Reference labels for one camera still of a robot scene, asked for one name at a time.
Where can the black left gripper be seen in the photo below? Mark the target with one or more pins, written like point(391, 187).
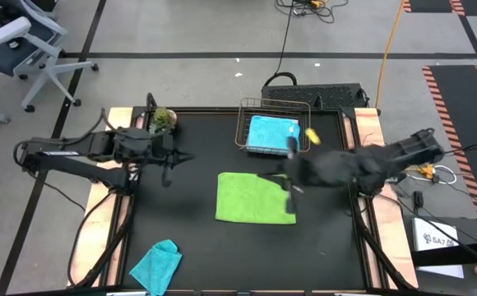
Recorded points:
point(164, 150)

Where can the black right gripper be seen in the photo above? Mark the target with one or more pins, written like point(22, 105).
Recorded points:
point(300, 168)

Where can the green microfiber towel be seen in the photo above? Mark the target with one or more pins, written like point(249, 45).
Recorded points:
point(251, 201)

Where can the light blue microfiber towel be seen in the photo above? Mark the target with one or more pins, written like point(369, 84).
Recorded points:
point(271, 131)

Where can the teal microfiber towel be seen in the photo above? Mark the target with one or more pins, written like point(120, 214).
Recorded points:
point(156, 267)

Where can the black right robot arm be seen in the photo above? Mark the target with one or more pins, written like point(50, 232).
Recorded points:
point(386, 160)

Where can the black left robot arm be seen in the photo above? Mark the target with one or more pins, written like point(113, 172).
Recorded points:
point(78, 154)

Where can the small potted green plant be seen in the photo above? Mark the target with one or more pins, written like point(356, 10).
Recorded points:
point(163, 119)

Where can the yellow label tag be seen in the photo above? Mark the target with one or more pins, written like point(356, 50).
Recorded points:
point(313, 135)

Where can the black perforated computer case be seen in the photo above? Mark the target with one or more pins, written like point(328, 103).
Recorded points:
point(329, 94)

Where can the wooden table side board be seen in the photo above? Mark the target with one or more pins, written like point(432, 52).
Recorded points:
point(390, 230)
point(94, 230)

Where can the white paper sign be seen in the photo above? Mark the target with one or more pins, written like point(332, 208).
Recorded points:
point(432, 230)

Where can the black mat orange striped edge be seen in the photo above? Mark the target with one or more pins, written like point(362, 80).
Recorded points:
point(460, 123)
point(429, 5)

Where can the black metal bar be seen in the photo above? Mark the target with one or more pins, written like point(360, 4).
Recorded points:
point(456, 255)

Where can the grey office chair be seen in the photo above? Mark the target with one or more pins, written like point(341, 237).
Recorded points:
point(0, 57)

